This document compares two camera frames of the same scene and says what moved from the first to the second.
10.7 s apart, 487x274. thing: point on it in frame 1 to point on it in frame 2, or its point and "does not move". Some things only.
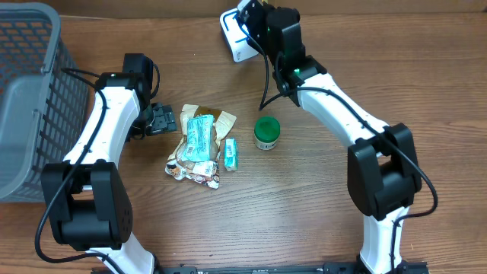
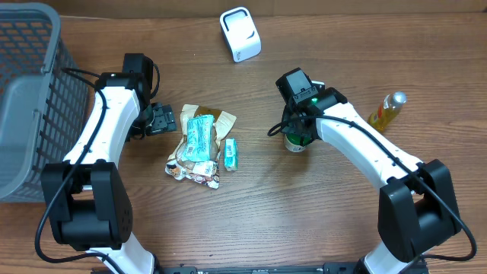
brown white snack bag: (206, 172) does not move
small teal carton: (230, 154) does not move
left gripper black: (163, 118) does not move
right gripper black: (261, 46) to (291, 126)
